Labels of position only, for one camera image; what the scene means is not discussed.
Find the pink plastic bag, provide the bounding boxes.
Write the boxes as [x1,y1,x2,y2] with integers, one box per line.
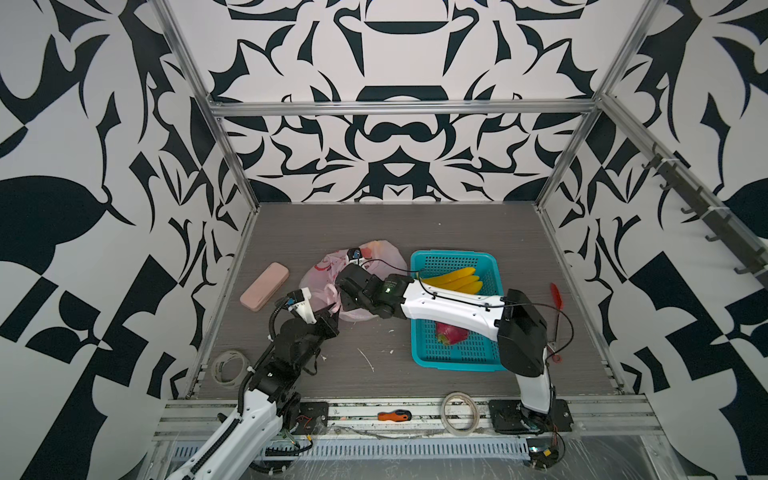
[299,240,408,323]

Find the tape roll left side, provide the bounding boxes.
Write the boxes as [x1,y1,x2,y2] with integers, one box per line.
[211,349,250,389]

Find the clear tape roll front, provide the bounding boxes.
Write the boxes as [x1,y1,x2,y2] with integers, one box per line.
[439,392,481,437]

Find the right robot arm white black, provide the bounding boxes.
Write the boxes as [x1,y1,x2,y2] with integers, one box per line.
[335,265,556,434]

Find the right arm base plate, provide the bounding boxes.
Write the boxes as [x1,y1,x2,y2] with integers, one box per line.
[488,399,573,435]

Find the white cable duct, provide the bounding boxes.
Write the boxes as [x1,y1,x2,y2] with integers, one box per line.
[167,437,532,462]

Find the yellow banana bunch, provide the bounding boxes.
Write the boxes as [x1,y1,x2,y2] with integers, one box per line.
[422,267,484,295]

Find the red dragon fruit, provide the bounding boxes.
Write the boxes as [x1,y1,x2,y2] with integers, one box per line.
[435,322,470,346]

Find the orange handled screwdriver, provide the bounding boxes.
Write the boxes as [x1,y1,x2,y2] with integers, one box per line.
[377,409,412,423]

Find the teal plastic basket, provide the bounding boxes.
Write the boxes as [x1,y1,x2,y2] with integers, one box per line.
[410,250,504,373]

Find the pink case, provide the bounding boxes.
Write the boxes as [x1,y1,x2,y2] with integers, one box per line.
[239,262,290,312]

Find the green circuit board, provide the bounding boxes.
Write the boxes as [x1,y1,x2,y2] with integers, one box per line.
[525,436,566,471]

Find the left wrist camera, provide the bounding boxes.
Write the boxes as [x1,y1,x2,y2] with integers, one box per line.
[285,287,316,325]

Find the black hook rack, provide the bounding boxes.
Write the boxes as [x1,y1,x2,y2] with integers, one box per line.
[643,144,767,289]

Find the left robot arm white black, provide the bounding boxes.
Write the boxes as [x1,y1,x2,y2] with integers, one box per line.
[169,306,339,479]

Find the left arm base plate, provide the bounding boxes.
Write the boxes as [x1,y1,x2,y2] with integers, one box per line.
[289,401,330,435]

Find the red kitchen tongs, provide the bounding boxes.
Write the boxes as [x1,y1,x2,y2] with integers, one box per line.
[549,283,563,364]

